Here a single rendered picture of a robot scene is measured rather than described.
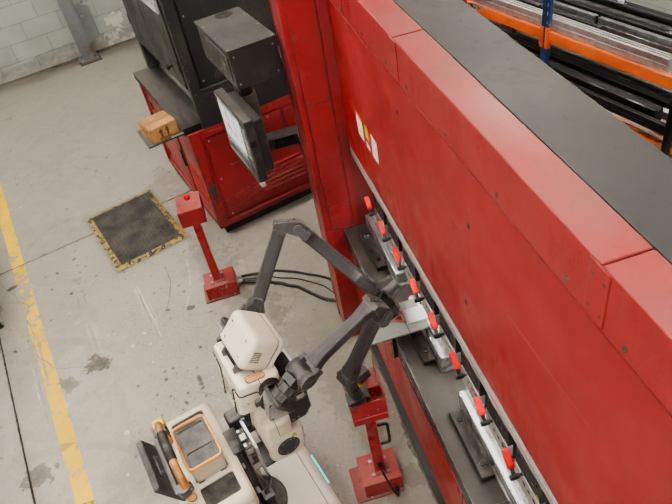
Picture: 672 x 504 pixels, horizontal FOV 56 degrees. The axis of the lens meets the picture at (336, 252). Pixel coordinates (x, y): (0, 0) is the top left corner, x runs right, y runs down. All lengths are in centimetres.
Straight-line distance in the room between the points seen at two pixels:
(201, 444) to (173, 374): 157
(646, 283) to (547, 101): 60
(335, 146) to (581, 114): 185
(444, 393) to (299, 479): 93
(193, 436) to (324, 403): 123
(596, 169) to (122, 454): 326
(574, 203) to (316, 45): 189
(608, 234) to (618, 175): 18
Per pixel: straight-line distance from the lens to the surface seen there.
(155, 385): 425
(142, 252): 525
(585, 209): 126
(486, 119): 152
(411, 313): 282
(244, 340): 237
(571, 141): 144
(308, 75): 300
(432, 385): 273
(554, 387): 159
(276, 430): 272
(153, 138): 449
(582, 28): 399
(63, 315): 506
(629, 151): 142
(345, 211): 343
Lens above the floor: 308
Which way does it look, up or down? 41 degrees down
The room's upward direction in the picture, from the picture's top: 12 degrees counter-clockwise
